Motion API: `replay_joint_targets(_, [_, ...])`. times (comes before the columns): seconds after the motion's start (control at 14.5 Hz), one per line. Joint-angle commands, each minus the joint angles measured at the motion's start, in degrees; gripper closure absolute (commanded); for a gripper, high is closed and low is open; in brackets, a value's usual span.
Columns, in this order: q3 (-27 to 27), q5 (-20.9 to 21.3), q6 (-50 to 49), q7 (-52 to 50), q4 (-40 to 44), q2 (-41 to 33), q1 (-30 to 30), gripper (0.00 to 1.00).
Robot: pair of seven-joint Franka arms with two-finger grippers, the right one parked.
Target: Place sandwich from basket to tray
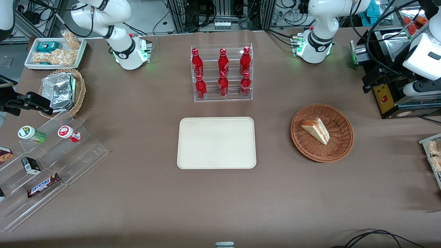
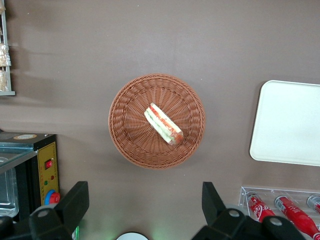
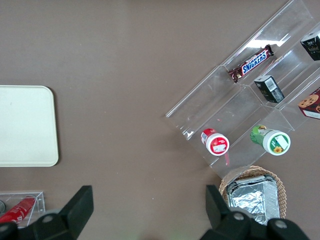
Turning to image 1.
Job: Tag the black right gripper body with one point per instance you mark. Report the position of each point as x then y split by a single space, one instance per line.
10 101

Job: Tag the triangular sandwich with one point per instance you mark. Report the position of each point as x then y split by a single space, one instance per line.
318 131

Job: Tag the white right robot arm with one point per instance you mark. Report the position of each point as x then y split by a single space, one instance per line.
120 38

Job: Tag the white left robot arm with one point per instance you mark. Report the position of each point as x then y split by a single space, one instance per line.
320 20

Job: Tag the white snack tray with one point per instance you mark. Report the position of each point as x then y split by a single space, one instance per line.
30 52

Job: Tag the oval tan wicker basket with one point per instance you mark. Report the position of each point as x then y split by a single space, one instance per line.
81 90

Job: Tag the beige rectangular tray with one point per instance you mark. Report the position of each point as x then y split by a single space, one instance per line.
216 143

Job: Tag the round brown wicker basket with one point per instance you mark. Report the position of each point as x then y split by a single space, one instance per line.
310 148

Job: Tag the clear tray with snacks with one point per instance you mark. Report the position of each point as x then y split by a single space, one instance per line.
438 181

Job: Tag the silver foil container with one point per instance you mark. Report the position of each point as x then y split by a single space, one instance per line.
58 91

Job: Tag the green lid cup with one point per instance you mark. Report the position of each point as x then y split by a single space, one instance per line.
29 133

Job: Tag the red lid cup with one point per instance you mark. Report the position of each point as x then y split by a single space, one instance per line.
67 132

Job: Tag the large peanut snack bag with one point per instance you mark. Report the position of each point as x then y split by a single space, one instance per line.
57 57

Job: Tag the teal snack packet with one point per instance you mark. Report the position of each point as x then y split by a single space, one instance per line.
47 46

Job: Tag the brown cookie box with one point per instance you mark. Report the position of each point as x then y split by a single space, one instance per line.
5 155

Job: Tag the small black box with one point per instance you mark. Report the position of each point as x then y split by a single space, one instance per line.
31 165

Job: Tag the clear acrylic stepped display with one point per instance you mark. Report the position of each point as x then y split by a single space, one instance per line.
82 151

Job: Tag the small peanut snack bag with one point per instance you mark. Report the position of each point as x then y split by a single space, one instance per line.
71 40

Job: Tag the Snickers chocolate bar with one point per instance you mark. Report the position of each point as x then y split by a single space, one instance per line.
43 186

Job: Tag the red cola bottle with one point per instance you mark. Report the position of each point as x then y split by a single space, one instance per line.
245 61
223 86
201 88
197 62
223 62
245 86

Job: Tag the clear acrylic bottle rack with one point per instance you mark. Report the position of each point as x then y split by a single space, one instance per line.
210 69

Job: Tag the white power strip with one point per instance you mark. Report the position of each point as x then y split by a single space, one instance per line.
222 24

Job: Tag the grey white device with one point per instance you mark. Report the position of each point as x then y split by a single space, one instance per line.
224 245

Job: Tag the teal box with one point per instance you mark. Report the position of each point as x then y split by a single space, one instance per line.
373 8

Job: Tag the pale snack bag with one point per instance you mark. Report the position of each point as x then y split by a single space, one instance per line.
437 164
434 148

